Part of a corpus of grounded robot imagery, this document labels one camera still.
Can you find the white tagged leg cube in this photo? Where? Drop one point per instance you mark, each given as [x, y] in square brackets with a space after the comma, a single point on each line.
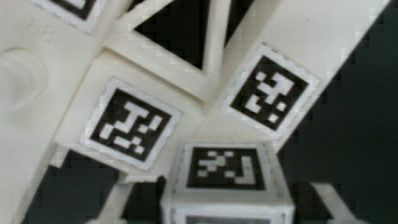
[227, 187]

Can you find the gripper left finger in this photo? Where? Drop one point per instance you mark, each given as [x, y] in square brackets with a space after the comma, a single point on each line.
[133, 204]

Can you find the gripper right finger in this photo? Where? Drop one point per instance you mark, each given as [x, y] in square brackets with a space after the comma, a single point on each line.
[323, 208]

